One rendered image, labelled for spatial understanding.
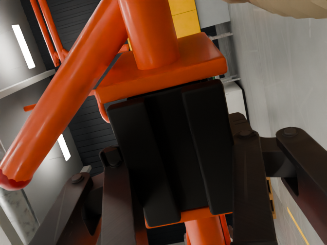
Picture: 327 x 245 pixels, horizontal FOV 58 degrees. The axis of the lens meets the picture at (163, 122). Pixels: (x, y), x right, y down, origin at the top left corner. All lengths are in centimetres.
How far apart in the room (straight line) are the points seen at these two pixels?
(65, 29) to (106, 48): 1110
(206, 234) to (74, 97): 11
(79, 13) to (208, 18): 514
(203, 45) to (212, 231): 11
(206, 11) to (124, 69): 727
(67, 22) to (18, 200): 680
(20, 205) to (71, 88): 615
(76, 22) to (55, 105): 1092
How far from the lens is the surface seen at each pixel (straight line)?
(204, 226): 19
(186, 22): 734
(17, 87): 916
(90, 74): 17
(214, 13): 744
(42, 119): 18
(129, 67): 16
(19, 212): 633
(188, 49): 16
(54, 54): 861
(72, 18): 1116
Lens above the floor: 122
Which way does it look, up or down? 7 degrees up
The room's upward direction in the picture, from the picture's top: 103 degrees counter-clockwise
